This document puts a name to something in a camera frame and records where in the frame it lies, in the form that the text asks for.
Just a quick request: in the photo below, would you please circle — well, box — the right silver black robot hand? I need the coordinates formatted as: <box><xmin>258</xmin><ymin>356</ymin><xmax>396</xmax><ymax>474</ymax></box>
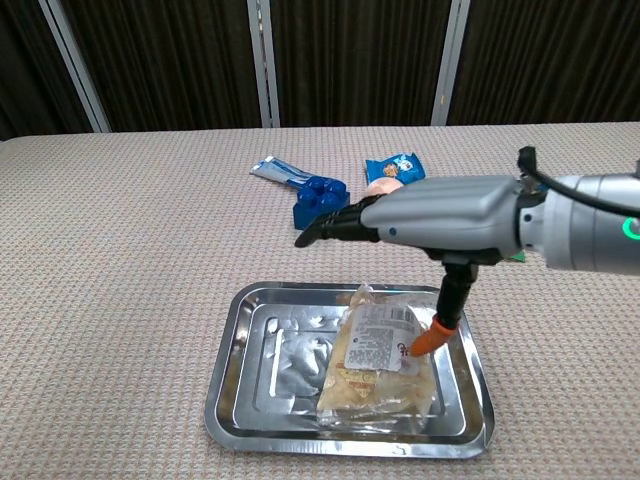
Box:
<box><xmin>293</xmin><ymin>174</ymin><xmax>524</xmax><ymax>358</ymax></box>

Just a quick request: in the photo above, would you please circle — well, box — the blue toy building block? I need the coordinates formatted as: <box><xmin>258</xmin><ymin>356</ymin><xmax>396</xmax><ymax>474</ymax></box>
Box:
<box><xmin>292</xmin><ymin>175</ymin><xmax>351</xmax><ymax>231</ymax></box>

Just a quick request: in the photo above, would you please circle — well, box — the beige woven tablecloth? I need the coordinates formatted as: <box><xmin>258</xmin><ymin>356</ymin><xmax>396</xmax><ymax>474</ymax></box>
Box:
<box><xmin>0</xmin><ymin>119</ymin><xmax>640</xmax><ymax>480</ymax></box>

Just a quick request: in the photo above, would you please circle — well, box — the aluminium partition post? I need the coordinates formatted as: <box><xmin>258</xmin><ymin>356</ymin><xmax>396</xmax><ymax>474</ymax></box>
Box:
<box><xmin>38</xmin><ymin>0</ymin><xmax>112</xmax><ymax>134</ymax></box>
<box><xmin>430</xmin><ymin>0</ymin><xmax>472</xmax><ymax>126</ymax></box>
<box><xmin>246</xmin><ymin>0</ymin><xmax>282</xmax><ymax>129</ymax></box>

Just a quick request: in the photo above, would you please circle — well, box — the rectangular metal tray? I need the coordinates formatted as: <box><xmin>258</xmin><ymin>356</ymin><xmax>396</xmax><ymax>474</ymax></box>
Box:
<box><xmin>203</xmin><ymin>281</ymin><xmax>496</xmax><ymax>460</ymax></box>

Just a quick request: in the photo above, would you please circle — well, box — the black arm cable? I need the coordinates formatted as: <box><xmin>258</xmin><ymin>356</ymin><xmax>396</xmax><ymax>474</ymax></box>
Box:
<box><xmin>517</xmin><ymin>145</ymin><xmax>640</xmax><ymax>219</ymax></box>

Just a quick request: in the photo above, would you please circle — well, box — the clear bag of snacks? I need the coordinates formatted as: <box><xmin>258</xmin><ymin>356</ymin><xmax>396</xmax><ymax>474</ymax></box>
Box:
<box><xmin>315</xmin><ymin>283</ymin><xmax>441</xmax><ymax>432</ymax></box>

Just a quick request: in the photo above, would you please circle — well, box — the blue white toothpaste tube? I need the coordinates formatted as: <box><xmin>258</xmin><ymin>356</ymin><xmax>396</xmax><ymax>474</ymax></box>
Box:
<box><xmin>249</xmin><ymin>156</ymin><xmax>316</xmax><ymax>190</ymax></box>

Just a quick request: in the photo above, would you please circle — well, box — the black pleated curtain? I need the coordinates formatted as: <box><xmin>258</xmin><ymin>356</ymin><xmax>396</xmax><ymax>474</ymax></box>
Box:
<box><xmin>0</xmin><ymin>0</ymin><xmax>640</xmax><ymax>142</ymax></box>

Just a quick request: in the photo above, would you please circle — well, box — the blue snack packet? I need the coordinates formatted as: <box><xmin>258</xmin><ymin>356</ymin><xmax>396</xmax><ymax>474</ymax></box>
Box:
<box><xmin>364</xmin><ymin>152</ymin><xmax>427</xmax><ymax>185</ymax></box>

